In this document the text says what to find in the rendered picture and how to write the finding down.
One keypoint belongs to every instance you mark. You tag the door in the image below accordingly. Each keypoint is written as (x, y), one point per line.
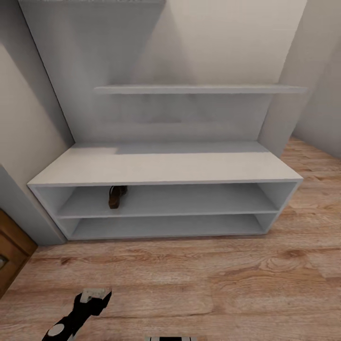
(16, 248)

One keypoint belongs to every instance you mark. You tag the sandal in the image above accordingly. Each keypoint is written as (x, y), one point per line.
(114, 195)

